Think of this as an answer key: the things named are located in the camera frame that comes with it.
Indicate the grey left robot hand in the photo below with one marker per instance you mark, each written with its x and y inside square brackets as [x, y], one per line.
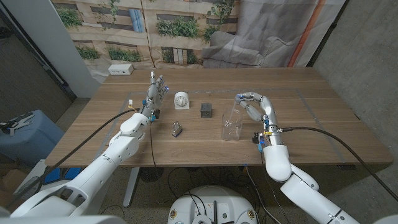
[153, 96]

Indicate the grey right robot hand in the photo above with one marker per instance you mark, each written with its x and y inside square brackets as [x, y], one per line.
[268, 109]

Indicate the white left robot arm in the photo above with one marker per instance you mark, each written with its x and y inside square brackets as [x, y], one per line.
[102, 165]

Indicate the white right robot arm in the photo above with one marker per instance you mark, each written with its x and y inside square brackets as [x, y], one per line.
[276, 161]

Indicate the white kitchen timer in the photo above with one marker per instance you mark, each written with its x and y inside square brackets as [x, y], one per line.
[181, 101]

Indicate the clear glass cup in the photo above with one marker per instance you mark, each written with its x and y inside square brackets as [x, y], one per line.
[232, 129]

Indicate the dark grey block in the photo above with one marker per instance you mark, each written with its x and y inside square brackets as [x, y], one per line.
[206, 110]

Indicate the black and white hand tool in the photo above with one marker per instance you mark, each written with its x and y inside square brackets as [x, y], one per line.
[17, 123]

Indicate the white power strip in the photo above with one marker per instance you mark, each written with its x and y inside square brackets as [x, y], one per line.
[120, 69]

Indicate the printed fabric backdrop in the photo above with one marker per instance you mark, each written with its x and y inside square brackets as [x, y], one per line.
[186, 31]

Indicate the black round floor base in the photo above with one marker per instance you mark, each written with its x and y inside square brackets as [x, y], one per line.
[150, 175]

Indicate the white table leg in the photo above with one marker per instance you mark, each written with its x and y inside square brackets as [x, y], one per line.
[130, 189]

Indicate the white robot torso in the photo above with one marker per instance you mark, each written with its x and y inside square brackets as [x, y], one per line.
[214, 199]

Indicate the blue box under table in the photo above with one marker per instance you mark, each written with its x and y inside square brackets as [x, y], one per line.
[60, 175]

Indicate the blue hard case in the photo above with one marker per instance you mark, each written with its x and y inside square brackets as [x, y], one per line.
[34, 140]

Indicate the brown cardboard box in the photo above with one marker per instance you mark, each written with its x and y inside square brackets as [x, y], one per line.
[12, 183]

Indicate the black backdrop frame pole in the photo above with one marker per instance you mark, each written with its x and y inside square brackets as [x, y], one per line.
[328, 32]

